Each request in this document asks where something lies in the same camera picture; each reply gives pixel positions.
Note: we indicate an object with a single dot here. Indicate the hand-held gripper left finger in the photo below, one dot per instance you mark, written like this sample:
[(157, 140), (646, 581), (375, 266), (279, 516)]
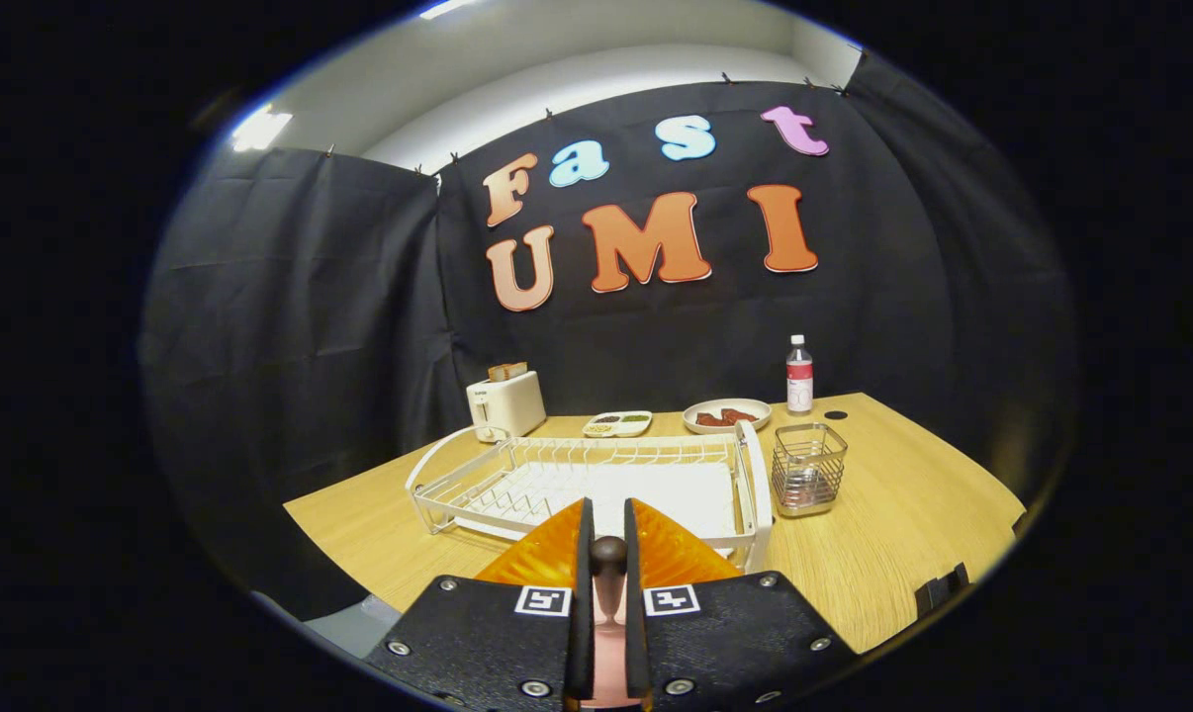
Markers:
[(584, 593)]

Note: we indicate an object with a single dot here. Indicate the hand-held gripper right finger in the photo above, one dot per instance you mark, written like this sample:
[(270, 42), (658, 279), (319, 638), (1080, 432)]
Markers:
[(635, 593)]

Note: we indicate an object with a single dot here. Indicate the pink plate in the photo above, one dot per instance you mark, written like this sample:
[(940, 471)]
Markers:
[(608, 667)]

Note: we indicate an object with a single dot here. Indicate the white dish rack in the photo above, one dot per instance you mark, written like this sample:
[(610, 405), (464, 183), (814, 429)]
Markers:
[(656, 489)]

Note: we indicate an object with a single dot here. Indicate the white plate with meat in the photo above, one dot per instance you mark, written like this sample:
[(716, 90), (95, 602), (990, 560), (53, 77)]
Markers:
[(730, 402)]

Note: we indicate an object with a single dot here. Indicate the white divided sauce tray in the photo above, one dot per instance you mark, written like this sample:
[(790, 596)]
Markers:
[(617, 424)]

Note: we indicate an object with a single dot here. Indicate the red meat slices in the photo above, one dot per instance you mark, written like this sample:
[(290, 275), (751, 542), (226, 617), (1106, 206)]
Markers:
[(727, 417)]

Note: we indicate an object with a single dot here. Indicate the white toaster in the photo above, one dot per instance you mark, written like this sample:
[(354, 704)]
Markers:
[(507, 407)]

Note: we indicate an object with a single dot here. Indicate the brown toast slice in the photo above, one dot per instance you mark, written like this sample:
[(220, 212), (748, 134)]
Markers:
[(507, 372)]

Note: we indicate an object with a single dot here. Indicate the red label water bottle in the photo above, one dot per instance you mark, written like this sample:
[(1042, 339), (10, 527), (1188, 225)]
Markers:
[(799, 381)]

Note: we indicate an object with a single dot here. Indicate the dark grey chair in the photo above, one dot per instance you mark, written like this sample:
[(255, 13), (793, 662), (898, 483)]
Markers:
[(941, 590)]

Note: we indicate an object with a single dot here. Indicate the black backdrop cloth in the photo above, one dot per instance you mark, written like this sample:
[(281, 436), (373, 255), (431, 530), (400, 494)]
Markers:
[(359, 297)]

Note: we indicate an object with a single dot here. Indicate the ceiling light panel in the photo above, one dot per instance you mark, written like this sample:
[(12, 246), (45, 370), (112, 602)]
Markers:
[(448, 8), (260, 129)]

